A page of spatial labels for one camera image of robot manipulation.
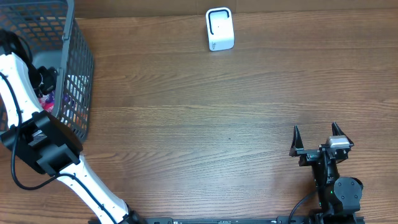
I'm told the grey plastic mesh basket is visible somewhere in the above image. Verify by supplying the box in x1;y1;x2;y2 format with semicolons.
1;0;95;141

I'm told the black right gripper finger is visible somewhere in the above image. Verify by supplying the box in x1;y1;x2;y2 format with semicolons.
331;122;354;146
289;125;304;157

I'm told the red purple snack packet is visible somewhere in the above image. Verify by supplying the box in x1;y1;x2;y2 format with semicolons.
38;91;55;113

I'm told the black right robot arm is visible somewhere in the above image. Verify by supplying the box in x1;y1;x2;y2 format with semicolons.
287;122;365;224

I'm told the white barcode scanner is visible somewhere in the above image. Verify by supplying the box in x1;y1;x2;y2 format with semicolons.
205;7;234;52

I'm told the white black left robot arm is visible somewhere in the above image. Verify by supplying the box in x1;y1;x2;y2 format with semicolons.
1;29;145;224

